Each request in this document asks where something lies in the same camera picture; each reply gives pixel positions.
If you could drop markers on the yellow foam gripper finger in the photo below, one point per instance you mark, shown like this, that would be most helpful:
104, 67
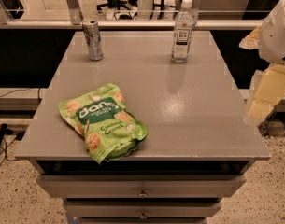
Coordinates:
251, 40
267, 89

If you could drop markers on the silver redbull can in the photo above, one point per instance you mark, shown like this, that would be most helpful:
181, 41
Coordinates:
93, 39

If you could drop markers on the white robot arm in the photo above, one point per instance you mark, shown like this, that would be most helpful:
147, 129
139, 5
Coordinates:
271, 44

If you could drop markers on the clear plastic water bottle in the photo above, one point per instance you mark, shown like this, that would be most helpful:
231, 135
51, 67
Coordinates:
184, 23

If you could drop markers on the upper drawer knob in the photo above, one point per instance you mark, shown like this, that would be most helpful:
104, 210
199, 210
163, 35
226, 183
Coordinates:
143, 194

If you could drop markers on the drawer knob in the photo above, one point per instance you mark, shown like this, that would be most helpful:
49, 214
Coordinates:
143, 216
143, 194

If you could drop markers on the green coconut crunch snack bag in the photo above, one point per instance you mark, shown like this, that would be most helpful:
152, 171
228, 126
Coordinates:
100, 117

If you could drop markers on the lower drawer knob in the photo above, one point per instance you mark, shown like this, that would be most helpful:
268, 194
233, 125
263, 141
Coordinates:
143, 216

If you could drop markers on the metal guard rail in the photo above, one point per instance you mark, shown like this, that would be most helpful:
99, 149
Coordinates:
201, 25

